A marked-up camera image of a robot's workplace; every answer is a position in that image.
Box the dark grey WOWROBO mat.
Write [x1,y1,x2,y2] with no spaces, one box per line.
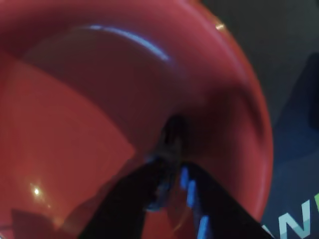
[199,0,319,239]

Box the large red bowl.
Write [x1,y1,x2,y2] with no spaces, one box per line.
[0,0,275,239]

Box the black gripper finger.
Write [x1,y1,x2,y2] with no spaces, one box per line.
[179,162,272,239]
[79,158,175,239]

